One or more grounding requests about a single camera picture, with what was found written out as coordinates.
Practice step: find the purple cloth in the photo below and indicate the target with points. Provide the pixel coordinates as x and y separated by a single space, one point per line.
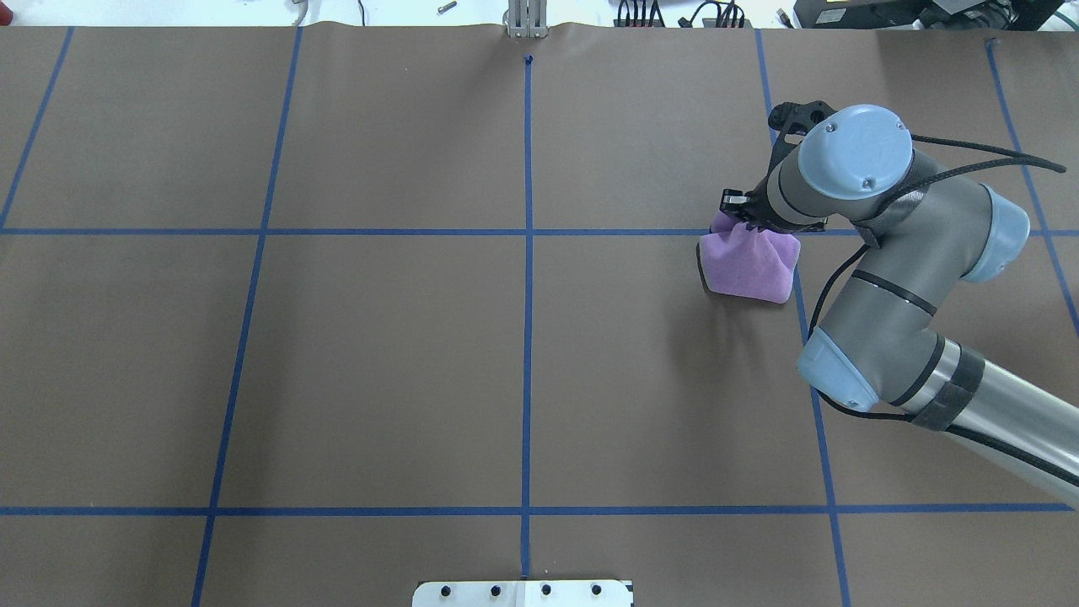
742 262

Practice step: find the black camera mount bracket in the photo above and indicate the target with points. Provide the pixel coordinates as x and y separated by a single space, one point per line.
797 119

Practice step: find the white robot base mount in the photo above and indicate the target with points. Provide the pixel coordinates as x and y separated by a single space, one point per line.
565 592

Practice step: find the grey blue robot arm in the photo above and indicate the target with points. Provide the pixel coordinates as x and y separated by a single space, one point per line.
924 229

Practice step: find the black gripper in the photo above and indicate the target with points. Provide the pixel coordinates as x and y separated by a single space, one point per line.
756 211

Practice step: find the grey metal camera post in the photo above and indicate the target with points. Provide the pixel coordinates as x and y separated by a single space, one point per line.
526 19

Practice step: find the black device on desk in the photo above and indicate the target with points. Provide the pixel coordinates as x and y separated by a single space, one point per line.
924 15

